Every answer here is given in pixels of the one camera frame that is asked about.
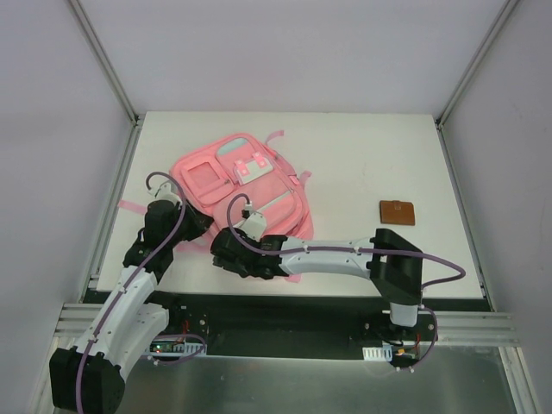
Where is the pink student backpack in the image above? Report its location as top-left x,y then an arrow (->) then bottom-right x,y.
119,134 -> 314,253

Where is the brown leather wallet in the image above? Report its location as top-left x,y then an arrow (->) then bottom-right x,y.
379,200 -> 416,226

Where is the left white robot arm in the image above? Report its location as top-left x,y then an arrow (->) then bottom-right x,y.
49,200 -> 213,413

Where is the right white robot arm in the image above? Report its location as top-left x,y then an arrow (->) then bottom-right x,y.
210,228 -> 423,341

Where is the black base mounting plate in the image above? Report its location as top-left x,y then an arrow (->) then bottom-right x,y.
81,288 -> 495,361

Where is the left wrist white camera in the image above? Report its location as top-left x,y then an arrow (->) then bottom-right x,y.
151,181 -> 182,205

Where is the left white cable duct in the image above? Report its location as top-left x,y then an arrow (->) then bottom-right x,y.
144,341 -> 207,358

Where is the white cable duct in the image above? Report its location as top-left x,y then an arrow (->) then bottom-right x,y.
362,345 -> 393,362
144,341 -> 207,358

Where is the right white cable duct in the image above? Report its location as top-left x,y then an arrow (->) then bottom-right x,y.
362,345 -> 393,362

